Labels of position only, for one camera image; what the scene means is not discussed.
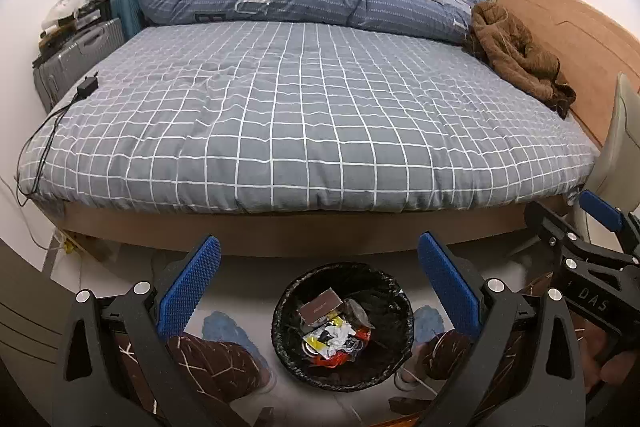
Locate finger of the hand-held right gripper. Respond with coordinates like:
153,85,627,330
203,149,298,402
577,189,640,265
525,202,593,260

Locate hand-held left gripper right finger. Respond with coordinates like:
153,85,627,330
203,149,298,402
417,232,588,427

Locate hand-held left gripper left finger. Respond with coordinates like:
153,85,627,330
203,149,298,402
55,234,236,427

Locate bin with black liner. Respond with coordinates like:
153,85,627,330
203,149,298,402
271,262,416,393

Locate red plastic bag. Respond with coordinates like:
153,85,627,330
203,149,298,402
312,327,373,368

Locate brown box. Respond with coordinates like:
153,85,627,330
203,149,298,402
297,289,346,325

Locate yellow snack packet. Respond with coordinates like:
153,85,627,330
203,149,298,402
302,327,346,356

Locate person's right hand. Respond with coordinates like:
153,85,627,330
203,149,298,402
592,339,640,388

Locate blue slipper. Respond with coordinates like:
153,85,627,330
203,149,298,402
202,311,251,350
414,304,445,338

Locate white chair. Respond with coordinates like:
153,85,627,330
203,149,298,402
570,72,640,243

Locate dark grey cabinet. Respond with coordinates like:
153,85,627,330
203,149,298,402
0,242,76,427

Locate wooden headboard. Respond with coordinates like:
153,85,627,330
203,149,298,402
497,0,640,148

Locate brown jacket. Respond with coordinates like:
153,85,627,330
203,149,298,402
465,2,577,118

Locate grey checked bed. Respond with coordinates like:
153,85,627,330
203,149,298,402
15,22,601,215

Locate grey suitcase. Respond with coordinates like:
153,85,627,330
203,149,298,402
34,18,126,112

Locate teal storage box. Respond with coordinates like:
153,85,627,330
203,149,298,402
107,0,146,40

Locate black charger with cable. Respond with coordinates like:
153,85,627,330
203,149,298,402
15,71,100,208

